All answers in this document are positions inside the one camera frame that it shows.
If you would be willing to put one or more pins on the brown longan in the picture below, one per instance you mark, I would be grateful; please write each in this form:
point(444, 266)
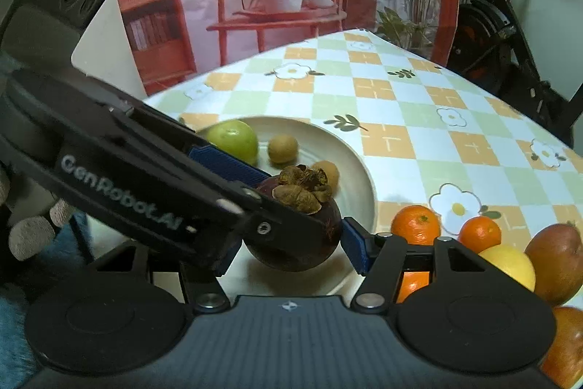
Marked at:
point(329, 175)
point(282, 149)

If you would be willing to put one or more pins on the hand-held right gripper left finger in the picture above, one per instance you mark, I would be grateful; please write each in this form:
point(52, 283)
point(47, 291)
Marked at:
point(225, 263)

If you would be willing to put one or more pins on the red apple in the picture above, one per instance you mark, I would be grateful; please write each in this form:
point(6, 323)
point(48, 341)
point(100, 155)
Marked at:
point(567, 348)
point(558, 261)

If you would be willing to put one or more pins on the person's left hand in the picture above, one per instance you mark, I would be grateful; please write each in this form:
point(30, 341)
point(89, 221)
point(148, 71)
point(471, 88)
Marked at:
point(32, 236)

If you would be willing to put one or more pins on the dark purple mangosteen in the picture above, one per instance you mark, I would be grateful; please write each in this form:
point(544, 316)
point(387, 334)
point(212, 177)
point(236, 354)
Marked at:
point(291, 257)

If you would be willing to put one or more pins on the yellow lemon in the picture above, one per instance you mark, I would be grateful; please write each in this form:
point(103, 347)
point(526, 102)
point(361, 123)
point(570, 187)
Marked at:
point(510, 263)

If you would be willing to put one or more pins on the cream round plate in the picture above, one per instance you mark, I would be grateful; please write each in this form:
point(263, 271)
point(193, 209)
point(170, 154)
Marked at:
point(350, 188)

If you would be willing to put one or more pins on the green apple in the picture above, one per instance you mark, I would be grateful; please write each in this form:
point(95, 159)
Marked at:
point(232, 140)

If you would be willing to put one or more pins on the black exercise bike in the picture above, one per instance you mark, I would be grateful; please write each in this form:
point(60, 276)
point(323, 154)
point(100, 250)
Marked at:
point(492, 29)

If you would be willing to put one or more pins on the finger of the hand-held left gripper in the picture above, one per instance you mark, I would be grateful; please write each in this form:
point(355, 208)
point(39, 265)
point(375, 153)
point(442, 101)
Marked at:
point(282, 222)
point(227, 165)

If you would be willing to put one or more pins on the orange tangerine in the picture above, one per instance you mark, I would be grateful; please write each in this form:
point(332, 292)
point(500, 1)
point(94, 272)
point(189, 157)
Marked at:
point(412, 284)
point(415, 222)
point(479, 232)

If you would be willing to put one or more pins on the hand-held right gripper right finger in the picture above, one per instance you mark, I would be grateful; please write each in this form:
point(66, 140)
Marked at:
point(355, 247)

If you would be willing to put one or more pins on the checkered floral tablecloth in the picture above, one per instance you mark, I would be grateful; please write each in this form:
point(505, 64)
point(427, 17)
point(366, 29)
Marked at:
point(410, 106)

